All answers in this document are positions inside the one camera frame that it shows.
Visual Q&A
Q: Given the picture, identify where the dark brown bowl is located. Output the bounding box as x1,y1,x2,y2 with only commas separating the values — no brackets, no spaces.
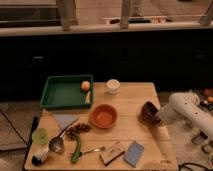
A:
140,101,160,125

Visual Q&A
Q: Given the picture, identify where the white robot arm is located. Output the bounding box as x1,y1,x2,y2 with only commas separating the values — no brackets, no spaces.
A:
157,93,213,141

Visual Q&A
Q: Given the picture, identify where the white cup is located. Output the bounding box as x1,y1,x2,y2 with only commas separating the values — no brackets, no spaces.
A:
106,79,120,94

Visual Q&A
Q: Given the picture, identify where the orange fruit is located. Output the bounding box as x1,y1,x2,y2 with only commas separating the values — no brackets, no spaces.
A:
81,81,90,91

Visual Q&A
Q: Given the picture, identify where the orange bowl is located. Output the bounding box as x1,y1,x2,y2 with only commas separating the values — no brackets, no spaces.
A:
89,104,117,129

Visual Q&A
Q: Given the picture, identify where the green plastic tray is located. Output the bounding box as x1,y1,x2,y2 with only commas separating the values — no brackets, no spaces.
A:
40,74,93,110

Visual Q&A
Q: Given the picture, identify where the blue triangular cloth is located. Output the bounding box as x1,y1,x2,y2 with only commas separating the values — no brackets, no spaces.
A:
53,114,78,129

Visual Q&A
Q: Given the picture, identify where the brown pine cone cluster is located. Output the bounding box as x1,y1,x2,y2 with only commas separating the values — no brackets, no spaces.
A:
65,123,91,140

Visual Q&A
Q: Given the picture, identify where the wooden block box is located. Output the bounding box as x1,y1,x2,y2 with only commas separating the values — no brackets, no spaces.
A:
99,142,125,166

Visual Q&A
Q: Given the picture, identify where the blue sponge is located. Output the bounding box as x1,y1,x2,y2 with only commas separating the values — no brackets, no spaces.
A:
123,141,144,167

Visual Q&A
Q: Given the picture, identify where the green cucumber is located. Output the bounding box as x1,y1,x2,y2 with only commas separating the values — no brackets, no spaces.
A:
71,136,81,164

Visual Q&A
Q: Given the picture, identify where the metal ladle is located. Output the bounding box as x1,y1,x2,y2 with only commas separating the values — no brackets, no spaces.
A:
49,122,73,154

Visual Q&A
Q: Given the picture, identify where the light green cup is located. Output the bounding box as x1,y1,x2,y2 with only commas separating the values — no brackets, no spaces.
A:
32,128,48,145

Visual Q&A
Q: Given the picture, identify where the black white brush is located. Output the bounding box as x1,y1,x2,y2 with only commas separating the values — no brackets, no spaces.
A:
31,147,49,166

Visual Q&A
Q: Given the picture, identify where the black cable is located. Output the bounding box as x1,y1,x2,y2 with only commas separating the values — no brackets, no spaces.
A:
178,162,211,171

